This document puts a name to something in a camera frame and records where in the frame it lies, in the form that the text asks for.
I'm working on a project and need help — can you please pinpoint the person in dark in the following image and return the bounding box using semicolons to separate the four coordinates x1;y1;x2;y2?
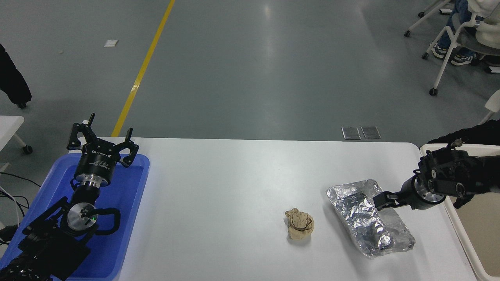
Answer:
0;43;32;109

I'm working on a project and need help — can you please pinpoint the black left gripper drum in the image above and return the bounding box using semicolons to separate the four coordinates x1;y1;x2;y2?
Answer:
74;142;121;184

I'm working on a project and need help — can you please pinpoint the large pale bin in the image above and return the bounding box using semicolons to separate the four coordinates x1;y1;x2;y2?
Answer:
420;143;500;281

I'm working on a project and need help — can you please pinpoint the white wheeled chair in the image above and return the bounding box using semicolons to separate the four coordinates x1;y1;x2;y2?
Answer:
421;12;500;97
404;0;455;38

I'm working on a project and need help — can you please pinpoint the seated person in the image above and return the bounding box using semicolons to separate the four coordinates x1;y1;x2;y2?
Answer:
431;0;500;66

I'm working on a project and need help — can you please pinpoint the black cable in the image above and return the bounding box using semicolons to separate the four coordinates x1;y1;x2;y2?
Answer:
0;172;42;247

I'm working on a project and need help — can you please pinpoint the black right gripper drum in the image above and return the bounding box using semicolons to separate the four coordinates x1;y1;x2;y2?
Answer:
398;175;430;210

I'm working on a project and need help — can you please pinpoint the foil plate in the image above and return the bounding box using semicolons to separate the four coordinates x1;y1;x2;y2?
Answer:
326;179;416;259

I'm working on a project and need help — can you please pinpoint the blue plastic tray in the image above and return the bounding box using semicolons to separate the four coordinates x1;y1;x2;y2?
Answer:
0;153;151;281

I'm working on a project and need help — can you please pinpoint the crumpled tan paper ball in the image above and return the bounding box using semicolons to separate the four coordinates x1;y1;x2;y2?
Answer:
284;208;315;241

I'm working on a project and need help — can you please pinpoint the white cable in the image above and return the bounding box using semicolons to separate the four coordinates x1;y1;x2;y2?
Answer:
0;185;21;228

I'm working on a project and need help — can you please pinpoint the metal floor plate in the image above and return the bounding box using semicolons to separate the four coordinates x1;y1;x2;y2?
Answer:
341;126;362;140
361;125;382;140

